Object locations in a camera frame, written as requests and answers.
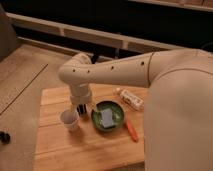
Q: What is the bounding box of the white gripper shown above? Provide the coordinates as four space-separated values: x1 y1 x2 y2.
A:
69 85 92 117

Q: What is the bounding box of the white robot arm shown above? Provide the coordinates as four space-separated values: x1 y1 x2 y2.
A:
59 48 213 171

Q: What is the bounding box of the grey blue eraser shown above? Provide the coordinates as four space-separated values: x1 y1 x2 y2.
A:
101 108 115 128

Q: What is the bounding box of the white paper cup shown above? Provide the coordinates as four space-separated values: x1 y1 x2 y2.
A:
60 110 79 132

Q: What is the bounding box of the green bowl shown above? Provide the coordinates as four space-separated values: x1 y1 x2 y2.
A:
91 101 124 132

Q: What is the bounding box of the wooden board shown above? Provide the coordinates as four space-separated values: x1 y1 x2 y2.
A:
33 87 144 171

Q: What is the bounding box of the orange marker pen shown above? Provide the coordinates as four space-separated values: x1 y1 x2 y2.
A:
125 119 139 142

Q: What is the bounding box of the black object on floor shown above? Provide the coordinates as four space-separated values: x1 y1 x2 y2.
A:
0 131 10 144

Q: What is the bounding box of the white metal rail frame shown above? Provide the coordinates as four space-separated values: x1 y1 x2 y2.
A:
6 12 181 61

